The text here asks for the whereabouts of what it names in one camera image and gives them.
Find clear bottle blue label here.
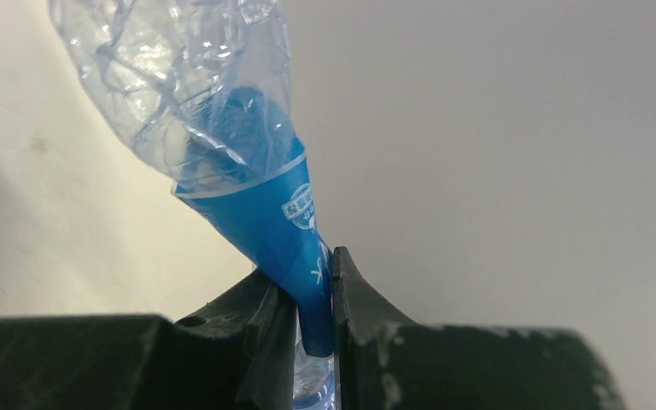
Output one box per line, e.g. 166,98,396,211
49,1,338,409

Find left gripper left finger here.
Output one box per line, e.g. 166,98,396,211
0,272,296,409

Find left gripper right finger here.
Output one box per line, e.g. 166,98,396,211
332,247,626,409

